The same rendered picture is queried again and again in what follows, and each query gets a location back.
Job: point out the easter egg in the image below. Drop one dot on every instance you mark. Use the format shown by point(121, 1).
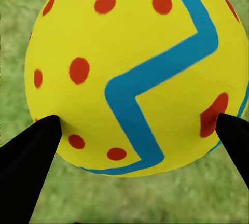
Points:
point(137, 84)

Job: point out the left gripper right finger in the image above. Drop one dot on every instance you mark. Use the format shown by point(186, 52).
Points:
point(234, 134)

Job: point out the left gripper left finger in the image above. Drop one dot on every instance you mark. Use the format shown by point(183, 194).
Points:
point(24, 164)

